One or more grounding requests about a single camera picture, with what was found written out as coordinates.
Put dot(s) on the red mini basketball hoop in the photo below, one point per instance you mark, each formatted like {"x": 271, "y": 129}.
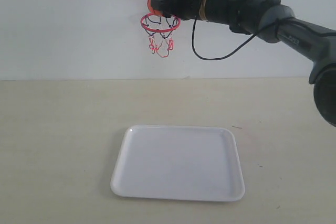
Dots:
{"x": 160, "y": 33}

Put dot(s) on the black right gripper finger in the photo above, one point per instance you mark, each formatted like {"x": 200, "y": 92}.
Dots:
{"x": 162, "y": 9}

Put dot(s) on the white plastic tray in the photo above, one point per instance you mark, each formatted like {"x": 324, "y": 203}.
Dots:
{"x": 188, "y": 163}

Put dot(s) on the small orange toy basketball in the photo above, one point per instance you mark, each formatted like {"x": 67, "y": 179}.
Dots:
{"x": 154, "y": 7}

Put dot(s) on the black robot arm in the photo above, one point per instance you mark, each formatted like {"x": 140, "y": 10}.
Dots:
{"x": 272, "y": 22}

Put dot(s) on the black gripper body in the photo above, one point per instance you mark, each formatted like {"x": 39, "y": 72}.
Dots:
{"x": 183, "y": 9}

